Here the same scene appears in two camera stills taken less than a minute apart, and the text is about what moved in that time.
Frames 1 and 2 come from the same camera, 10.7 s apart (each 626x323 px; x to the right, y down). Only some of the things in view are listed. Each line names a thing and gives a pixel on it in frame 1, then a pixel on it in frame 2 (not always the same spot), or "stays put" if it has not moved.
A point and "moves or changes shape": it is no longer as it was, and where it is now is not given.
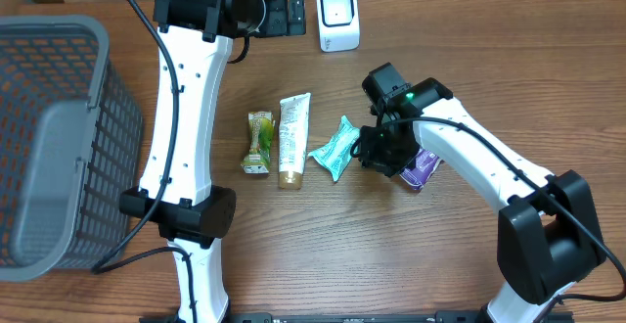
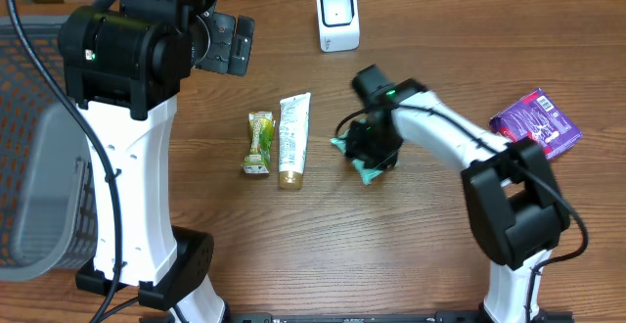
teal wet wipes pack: [337, 154] moves or changes shape
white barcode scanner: [337, 10] stays put
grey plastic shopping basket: [70, 138] stays put
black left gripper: [296, 10] → [234, 45]
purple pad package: [419, 171] → [537, 117]
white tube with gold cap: [294, 114] stays put
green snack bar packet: [261, 126] stays put
